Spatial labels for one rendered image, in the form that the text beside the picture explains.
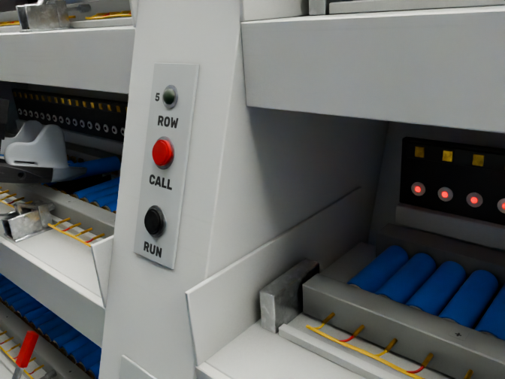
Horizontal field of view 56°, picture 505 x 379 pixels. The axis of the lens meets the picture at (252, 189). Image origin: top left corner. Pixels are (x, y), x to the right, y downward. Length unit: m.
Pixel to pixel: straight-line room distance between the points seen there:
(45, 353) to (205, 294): 0.37
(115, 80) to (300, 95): 0.17
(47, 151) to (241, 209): 0.29
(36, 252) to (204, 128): 0.25
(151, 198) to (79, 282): 0.12
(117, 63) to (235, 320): 0.20
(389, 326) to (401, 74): 0.14
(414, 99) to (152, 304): 0.20
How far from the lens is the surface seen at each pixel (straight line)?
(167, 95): 0.29
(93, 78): 0.39
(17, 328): 0.68
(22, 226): 0.50
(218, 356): 0.30
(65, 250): 0.46
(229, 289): 0.29
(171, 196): 0.29
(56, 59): 0.44
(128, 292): 0.33
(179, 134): 0.28
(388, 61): 0.22
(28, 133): 0.57
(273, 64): 0.25
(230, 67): 0.26
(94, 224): 0.46
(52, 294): 0.44
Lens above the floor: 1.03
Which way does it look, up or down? 7 degrees down
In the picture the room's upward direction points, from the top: 8 degrees clockwise
